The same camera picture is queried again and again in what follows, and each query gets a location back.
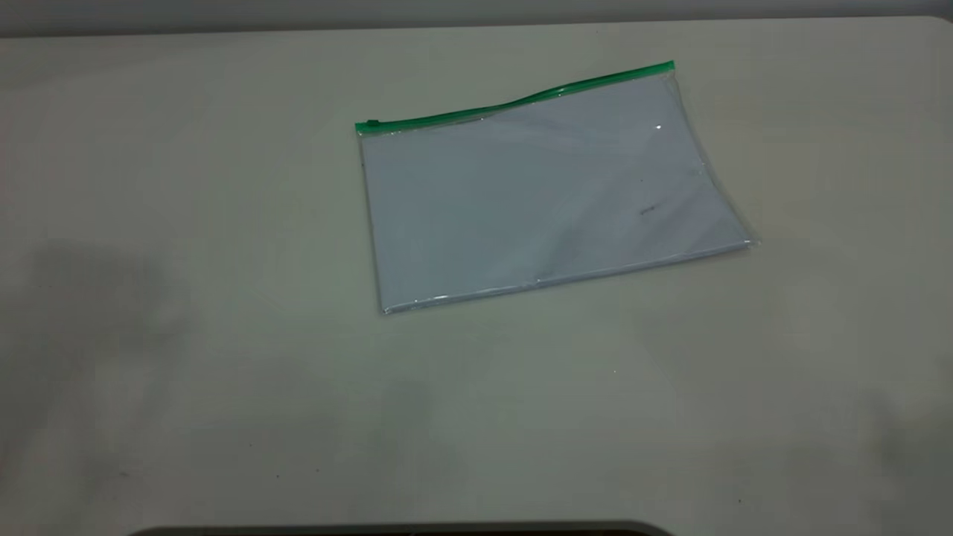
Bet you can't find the transparent zip bag green zipper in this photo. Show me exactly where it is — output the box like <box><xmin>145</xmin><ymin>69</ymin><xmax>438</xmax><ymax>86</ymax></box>
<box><xmin>354</xmin><ymin>60</ymin><xmax>761</xmax><ymax>317</ymax></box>

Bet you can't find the dark rounded robot base edge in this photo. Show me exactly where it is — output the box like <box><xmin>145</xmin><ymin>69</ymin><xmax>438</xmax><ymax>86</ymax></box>
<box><xmin>127</xmin><ymin>520</ymin><xmax>675</xmax><ymax>536</ymax></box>

